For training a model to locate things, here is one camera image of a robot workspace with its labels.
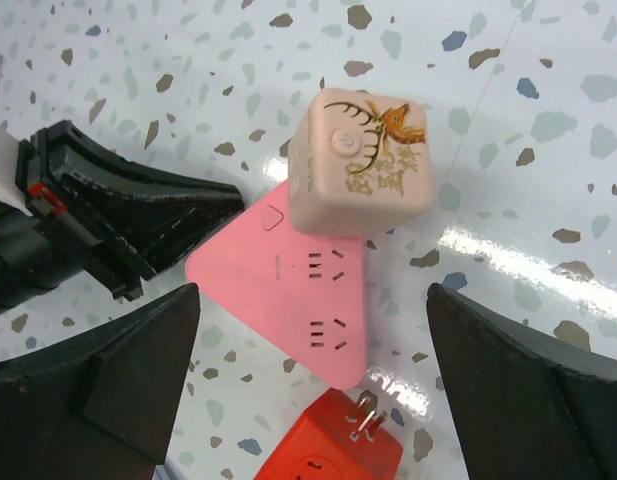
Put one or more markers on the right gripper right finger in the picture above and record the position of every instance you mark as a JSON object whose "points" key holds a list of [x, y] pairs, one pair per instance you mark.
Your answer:
{"points": [[525, 405]]}

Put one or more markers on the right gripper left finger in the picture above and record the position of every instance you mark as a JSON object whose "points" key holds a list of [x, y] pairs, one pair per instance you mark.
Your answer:
{"points": [[101, 404]]}

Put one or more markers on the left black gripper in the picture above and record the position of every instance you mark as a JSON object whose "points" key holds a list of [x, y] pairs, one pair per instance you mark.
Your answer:
{"points": [[120, 221]]}

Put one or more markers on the red cube socket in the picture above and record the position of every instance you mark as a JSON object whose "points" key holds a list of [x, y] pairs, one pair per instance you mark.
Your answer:
{"points": [[336, 438]]}

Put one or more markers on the pink triangular power socket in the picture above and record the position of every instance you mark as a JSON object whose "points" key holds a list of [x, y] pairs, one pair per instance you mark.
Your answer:
{"points": [[305, 294]]}

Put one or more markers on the beige cube socket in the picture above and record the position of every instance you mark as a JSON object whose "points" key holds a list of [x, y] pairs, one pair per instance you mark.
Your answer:
{"points": [[359, 164]]}

